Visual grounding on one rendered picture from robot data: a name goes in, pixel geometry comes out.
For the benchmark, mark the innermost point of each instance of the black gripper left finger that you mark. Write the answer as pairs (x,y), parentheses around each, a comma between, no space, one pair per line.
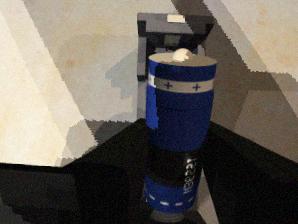
(103,187)

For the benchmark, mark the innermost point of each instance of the blue cylindrical battery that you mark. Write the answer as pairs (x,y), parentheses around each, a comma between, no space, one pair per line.
(178,106)

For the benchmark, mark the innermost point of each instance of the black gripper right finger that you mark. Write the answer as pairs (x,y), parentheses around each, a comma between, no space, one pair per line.
(248,183)

